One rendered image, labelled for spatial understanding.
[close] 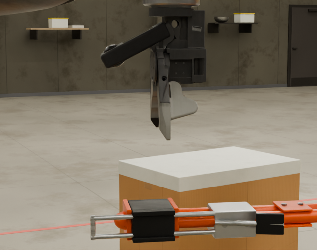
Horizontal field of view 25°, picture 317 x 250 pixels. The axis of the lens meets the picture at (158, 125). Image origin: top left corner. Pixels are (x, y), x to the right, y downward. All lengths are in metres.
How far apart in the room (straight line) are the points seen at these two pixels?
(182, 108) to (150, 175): 1.59
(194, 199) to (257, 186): 0.30
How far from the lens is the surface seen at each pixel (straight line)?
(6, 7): 0.49
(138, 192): 2.75
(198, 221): 1.17
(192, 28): 1.14
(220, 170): 2.65
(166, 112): 1.08
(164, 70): 1.10
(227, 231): 1.19
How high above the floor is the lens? 1.53
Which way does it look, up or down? 8 degrees down
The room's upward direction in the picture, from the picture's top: straight up
